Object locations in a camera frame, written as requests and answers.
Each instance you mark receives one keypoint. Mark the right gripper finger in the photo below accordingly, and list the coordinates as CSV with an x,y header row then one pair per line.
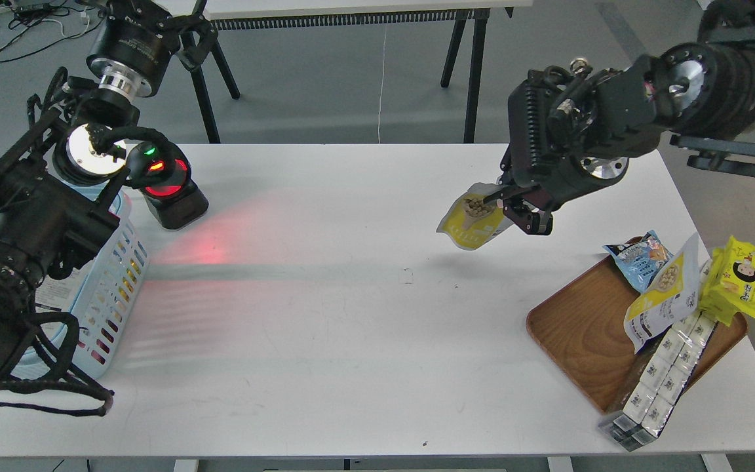
x,y
527,217
508,193

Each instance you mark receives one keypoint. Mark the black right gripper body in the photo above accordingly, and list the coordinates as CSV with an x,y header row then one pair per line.
x,y
544,166

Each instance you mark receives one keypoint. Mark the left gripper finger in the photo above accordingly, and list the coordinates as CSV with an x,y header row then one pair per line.
x,y
198,34

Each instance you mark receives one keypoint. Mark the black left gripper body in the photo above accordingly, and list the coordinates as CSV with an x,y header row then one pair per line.
x,y
130,39

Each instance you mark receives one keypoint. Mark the yellow white snack pouch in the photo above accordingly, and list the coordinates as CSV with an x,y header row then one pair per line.
x,y
672,296
470,222

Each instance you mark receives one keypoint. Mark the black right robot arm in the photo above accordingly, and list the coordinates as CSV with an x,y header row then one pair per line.
x,y
703,92

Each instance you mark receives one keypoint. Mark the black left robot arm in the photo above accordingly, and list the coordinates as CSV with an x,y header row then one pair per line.
x,y
58,181

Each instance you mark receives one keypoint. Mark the blue snack bag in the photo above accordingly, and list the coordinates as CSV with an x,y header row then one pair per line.
x,y
639,261

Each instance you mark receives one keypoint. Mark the yellow snack packet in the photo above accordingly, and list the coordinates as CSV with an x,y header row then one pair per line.
x,y
729,289

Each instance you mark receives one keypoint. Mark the light blue plastic basket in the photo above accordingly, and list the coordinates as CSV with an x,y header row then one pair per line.
x,y
105,303

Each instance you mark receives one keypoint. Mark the white background table black legs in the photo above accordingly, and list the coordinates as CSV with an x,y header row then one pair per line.
x,y
248,15

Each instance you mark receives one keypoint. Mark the brown wooden tray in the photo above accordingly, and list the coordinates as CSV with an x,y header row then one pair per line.
x,y
581,329

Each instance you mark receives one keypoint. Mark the black barcode scanner red window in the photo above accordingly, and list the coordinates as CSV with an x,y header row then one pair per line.
x,y
162,173

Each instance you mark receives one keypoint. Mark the white tissue multipack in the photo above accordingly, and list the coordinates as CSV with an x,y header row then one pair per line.
x,y
660,374

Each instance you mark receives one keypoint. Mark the white receipt paper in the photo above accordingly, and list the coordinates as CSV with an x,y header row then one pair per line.
x,y
60,296

